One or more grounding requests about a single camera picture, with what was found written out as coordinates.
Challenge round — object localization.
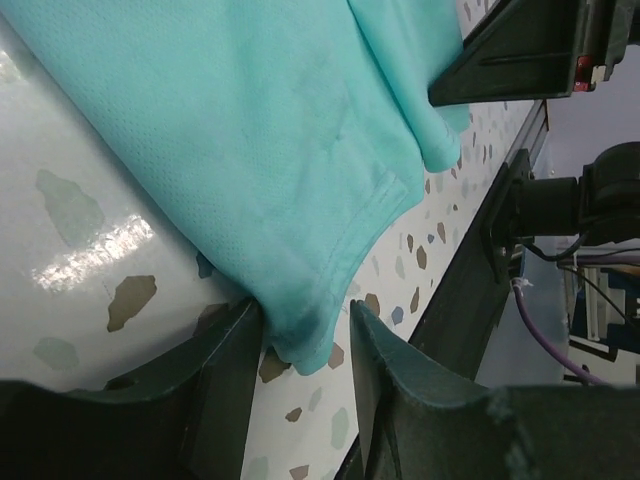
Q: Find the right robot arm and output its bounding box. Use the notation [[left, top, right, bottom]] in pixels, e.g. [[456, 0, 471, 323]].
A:
[[429, 1, 639, 246]]

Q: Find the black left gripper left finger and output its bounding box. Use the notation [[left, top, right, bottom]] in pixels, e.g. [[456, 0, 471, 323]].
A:
[[1, 299, 260, 479]]

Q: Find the aluminium frame rail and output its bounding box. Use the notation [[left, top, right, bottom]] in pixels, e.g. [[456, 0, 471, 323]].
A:
[[505, 100, 549, 167]]

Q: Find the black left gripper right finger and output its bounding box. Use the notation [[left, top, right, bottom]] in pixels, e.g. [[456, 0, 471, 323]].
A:
[[350, 301, 639, 479]]

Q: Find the mint green t shirt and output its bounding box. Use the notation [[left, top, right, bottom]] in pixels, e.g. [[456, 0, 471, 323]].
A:
[[1, 1, 469, 375]]

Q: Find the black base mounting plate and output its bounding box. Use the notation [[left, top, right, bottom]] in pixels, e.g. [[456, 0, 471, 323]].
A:
[[338, 149, 531, 479]]

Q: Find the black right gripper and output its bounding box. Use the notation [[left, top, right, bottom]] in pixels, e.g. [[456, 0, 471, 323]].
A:
[[428, 0, 639, 106]]

